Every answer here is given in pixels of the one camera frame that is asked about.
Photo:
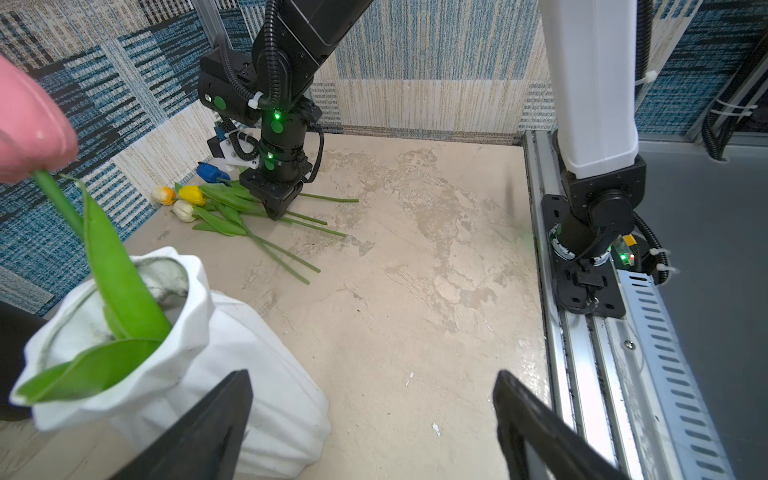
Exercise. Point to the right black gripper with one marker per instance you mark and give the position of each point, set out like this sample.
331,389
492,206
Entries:
276,184

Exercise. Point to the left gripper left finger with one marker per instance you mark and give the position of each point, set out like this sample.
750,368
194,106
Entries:
203,444

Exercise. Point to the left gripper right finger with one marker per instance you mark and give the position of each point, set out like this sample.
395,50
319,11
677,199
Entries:
536,443

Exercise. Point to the white ribbed ceramic vase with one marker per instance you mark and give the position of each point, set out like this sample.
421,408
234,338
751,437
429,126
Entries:
211,336

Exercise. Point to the pink tulip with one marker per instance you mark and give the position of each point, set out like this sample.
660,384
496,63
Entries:
36,140

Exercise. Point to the blue tulip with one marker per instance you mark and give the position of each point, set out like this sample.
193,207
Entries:
211,174

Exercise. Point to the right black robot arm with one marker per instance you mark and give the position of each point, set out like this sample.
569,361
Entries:
462,66

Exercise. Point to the yellow tulip at back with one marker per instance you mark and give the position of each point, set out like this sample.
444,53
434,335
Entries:
163,195

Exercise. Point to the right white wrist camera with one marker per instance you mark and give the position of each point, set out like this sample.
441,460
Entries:
233,155

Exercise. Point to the aluminium rail with cable duct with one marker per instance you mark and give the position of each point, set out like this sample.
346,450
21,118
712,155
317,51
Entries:
621,383

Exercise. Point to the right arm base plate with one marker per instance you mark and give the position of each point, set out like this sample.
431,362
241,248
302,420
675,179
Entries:
588,286

